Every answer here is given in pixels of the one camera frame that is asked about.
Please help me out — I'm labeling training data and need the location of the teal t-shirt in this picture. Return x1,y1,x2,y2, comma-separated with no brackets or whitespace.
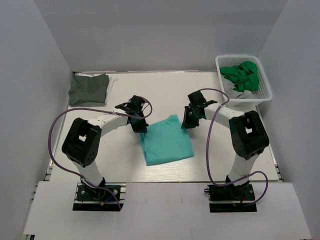
139,114,195,166

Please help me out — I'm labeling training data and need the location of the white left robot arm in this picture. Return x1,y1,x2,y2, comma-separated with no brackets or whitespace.
62,99,148,189

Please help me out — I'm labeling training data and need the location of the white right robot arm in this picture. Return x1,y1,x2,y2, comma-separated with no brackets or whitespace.
181,100,270,188

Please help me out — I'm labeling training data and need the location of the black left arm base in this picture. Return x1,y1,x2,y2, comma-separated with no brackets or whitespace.
72,182,126,212

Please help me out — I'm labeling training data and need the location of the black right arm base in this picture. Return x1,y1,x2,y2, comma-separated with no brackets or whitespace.
204,183,257,213

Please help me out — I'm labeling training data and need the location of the crumpled grey t-shirt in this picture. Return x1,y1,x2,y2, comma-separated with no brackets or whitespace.
222,78,256,99

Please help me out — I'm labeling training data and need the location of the folded dark olive t-shirt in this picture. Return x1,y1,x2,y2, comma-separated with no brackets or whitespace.
68,73,110,107

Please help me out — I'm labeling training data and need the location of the white plastic basket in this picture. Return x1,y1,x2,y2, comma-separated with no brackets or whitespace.
215,54,273,106

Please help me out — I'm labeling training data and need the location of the crumpled green t-shirt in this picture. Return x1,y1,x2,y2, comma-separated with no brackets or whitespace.
219,61,260,93

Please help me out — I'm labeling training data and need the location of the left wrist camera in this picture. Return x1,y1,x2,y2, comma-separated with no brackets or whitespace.
127,95,146,112

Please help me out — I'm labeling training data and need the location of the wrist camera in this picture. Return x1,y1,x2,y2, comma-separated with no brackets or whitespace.
127,95,146,112
187,90,207,107

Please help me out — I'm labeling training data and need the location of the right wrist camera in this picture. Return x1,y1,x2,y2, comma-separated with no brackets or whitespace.
187,90,207,107

